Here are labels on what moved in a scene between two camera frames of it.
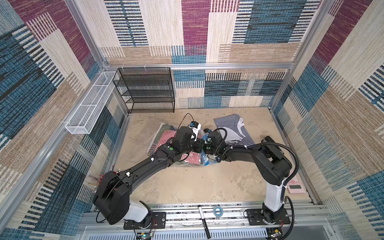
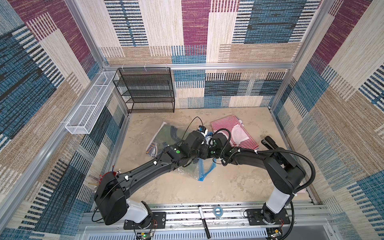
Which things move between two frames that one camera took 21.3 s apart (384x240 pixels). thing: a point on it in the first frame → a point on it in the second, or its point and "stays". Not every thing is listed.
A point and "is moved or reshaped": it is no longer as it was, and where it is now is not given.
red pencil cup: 101,176 stays
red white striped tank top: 189,157 → 240,137
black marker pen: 201,213 stays
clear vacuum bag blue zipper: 203,157 is moved or reshaped
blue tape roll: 221,213 stays
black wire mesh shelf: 146,88 stays
